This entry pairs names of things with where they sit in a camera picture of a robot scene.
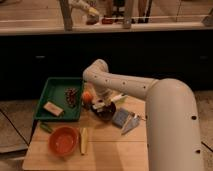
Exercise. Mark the blue sponge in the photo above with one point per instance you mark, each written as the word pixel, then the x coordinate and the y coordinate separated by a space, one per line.
pixel 120 117

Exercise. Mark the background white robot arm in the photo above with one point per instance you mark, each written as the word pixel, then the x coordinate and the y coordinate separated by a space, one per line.
pixel 84 6

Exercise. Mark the orange bowl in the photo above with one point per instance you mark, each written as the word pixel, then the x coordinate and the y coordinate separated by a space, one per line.
pixel 63 141

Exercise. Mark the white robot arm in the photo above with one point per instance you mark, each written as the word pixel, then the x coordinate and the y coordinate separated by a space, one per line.
pixel 172 123

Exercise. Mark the bunch of red grapes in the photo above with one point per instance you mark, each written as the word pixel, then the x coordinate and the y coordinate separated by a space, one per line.
pixel 70 94

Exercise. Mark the green plastic tray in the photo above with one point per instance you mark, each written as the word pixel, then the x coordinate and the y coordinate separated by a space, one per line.
pixel 54 91

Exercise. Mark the yellow corn cob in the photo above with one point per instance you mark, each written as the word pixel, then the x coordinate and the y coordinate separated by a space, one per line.
pixel 83 140

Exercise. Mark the green pepper toy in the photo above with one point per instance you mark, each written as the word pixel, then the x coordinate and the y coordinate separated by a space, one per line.
pixel 45 127

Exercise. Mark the purple bowl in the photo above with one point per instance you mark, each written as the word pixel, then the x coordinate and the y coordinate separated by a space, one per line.
pixel 104 113

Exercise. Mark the wooden post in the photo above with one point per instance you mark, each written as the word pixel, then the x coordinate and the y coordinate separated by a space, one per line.
pixel 128 14
pixel 66 14

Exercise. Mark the orange fruit toy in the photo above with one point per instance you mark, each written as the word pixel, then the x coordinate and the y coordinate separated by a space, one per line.
pixel 87 99

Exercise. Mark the wooden post left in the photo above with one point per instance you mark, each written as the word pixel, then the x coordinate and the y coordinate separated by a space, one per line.
pixel 66 14

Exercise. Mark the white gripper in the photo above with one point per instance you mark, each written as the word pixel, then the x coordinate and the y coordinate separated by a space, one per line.
pixel 104 96

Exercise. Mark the wooden post right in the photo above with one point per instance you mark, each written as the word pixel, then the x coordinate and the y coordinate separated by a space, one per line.
pixel 128 14

